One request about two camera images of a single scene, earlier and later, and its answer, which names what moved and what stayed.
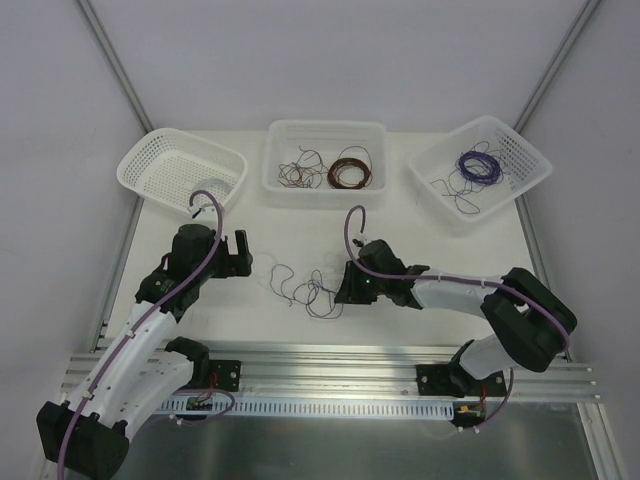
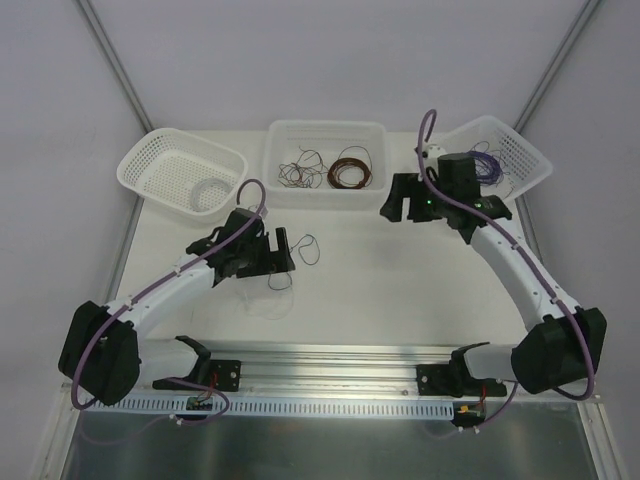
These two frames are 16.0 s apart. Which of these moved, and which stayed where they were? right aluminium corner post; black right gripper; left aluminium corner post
Moved: black right gripper
Stayed: left aluminium corner post; right aluminium corner post
